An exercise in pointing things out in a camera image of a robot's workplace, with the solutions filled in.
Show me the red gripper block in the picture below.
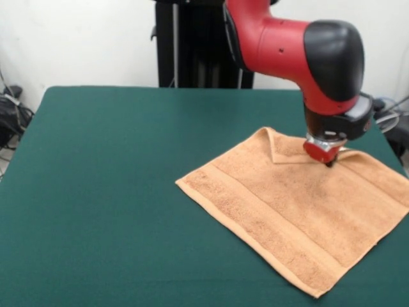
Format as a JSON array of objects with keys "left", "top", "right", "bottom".
[{"left": 302, "top": 139, "right": 344, "bottom": 169}]

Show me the tan terry towel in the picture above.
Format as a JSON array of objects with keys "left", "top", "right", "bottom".
[{"left": 174, "top": 126, "right": 409, "bottom": 299}]

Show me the dark green table cloth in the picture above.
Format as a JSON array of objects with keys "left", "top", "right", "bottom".
[{"left": 0, "top": 85, "right": 409, "bottom": 307}]

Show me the black equipment bundle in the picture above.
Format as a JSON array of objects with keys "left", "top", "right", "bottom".
[{"left": 0, "top": 95, "right": 35, "bottom": 150}]

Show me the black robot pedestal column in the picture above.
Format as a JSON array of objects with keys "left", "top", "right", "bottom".
[{"left": 149, "top": 0, "right": 278, "bottom": 90}]

